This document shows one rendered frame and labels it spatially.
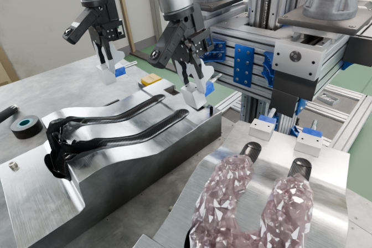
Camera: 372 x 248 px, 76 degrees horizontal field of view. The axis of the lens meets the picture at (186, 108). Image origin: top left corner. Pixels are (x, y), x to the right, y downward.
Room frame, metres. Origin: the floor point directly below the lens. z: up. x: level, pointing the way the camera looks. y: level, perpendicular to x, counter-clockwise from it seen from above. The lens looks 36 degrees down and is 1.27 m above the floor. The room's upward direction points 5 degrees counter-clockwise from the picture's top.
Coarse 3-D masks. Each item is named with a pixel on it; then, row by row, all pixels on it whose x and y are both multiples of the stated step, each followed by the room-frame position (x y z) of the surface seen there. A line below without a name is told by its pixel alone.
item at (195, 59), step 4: (192, 52) 0.51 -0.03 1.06; (192, 56) 0.51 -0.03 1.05; (196, 56) 0.51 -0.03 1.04; (192, 60) 0.51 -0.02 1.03; (196, 60) 0.51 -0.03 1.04; (200, 60) 0.51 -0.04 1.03; (196, 64) 0.50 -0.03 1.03; (200, 64) 0.51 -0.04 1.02; (196, 68) 0.51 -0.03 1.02; (200, 68) 0.51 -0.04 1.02; (200, 72) 0.51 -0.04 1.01; (200, 76) 0.51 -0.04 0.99
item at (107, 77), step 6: (96, 66) 0.70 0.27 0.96; (102, 66) 0.69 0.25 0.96; (120, 66) 0.71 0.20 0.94; (126, 66) 0.73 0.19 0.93; (102, 72) 0.66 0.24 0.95; (108, 72) 0.68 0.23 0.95; (120, 72) 0.70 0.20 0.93; (102, 78) 0.68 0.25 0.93; (108, 78) 0.67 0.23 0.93; (114, 78) 0.68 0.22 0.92; (108, 84) 0.67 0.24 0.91
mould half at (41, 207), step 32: (128, 96) 0.62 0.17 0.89; (96, 128) 0.44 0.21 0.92; (128, 128) 0.46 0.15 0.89; (192, 128) 0.44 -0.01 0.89; (32, 160) 0.41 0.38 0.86; (96, 160) 0.32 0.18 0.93; (128, 160) 0.33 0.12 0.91; (160, 160) 0.38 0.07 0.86; (32, 192) 0.32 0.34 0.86; (64, 192) 0.31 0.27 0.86; (96, 192) 0.29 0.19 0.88; (128, 192) 0.32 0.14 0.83; (32, 224) 0.25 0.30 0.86; (64, 224) 0.24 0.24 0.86
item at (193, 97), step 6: (216, 78) 0.59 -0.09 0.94; (186, 84) 0.56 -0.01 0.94; (192, 84) 0.55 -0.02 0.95; (210, 84) 0.55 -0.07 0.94; (186, 90) 0.53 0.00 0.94; (192, 90) 0.52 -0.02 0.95; (210, 90) 0.55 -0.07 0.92; (186, 96) 0.54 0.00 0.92; (192, 96) 0.51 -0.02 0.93; (198, 96) 0.52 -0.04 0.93; (204, 96) 0.53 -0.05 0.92; (186, 102) 0.55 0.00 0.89; (192, 102) 0.52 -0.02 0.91; (198, 102) 0.51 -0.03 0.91; (204, 102) 0.53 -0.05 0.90
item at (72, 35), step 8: (88, 8) 0.69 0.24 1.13; (80, 16) 0.68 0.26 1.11; (88, 16) 0.67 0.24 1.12; (96, 16) 0.68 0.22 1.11; (72, 24) 0.67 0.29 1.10; (80, 24) 0.65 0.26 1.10; (88, 24) 0.66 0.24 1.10; (64, 32) 0.65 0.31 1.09; (72, 32) 0.64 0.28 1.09; (80, 32) 0.65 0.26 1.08; (72, 40) 0.63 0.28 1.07
